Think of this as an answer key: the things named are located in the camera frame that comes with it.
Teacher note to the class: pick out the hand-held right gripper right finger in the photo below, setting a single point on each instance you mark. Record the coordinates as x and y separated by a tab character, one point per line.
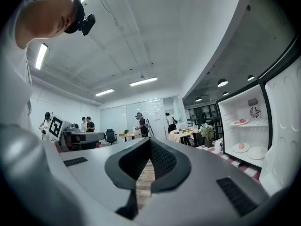
167	163

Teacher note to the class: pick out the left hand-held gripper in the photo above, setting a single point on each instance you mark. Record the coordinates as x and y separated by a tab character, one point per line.
56	127

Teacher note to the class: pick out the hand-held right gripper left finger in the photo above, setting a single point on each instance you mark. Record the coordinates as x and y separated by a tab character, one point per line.
131	163

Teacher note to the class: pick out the white round plate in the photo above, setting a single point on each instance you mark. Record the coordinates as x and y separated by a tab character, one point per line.
251	155
236	149
240	123

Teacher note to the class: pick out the brown egg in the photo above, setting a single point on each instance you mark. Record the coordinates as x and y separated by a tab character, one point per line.
241	146

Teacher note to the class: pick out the black mini fridge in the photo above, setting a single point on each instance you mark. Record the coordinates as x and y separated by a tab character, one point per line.
235	116

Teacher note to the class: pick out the black office chair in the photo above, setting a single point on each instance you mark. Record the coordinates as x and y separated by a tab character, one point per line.
110	136

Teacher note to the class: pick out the round wooden table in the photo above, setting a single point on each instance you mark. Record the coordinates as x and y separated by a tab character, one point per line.
129	134

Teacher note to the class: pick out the small potted plant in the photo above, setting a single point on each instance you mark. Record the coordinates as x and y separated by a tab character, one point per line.
126	132

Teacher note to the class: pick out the cream cloth side table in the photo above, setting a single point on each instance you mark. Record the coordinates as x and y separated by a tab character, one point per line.
181	133

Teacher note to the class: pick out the white ceiling tube light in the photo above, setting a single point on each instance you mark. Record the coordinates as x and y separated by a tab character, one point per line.
143	81
104	92
41	56

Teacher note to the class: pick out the brown paper vase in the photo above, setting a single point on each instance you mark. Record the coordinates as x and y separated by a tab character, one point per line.
208	142

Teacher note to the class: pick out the white flower bouquet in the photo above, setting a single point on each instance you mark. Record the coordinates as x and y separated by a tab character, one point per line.
206	129

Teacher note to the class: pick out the white mug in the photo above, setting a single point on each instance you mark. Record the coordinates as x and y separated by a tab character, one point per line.
218	145

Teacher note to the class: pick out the black pendant lamp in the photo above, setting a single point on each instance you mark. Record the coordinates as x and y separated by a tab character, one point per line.
198	99
222	83
225	93
251	78

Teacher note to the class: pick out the pink white checked tablecloth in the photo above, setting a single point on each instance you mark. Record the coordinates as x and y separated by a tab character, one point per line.
249	172

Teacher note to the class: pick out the person's white shirt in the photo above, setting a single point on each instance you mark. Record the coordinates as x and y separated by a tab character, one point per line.
14	83

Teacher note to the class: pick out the person's head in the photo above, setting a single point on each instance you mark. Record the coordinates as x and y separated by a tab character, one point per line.
47	15

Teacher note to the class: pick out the black head-worn camera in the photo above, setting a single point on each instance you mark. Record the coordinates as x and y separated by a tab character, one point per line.
89	23

